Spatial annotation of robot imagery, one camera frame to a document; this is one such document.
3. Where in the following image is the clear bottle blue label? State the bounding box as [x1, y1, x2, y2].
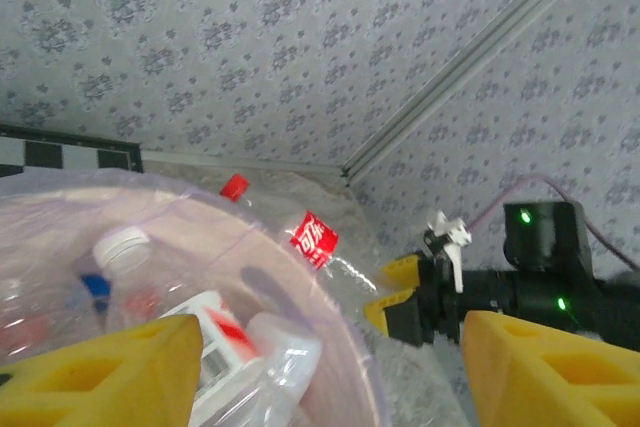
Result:
[79, 272, 114, 328]

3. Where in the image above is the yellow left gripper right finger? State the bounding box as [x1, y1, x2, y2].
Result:
[461, 309, 640, 427]

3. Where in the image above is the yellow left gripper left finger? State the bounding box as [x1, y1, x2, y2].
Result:
[0, 313, 204, 427]

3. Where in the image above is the clear cola bottle red label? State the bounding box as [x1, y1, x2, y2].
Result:
[219, 173, 381, 298]

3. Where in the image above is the clear bottle red white label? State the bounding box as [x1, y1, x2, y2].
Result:
[159, 289, 324, 427]

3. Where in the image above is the black white checkerboard panel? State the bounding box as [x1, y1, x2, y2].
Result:
[0, 124, 144, 181]

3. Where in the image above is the aluminium frame post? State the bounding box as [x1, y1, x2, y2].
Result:
[341, 0, 621, 189]

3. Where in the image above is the beige waste bin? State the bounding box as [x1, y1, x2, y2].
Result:
[0, 181, 391, 427]

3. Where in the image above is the clear bottle with red cap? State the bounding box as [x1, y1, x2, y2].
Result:
[0, 276, 56, 368]

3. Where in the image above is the purple translucent bin liner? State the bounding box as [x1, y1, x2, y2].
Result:
[0, 169, 392, 427]

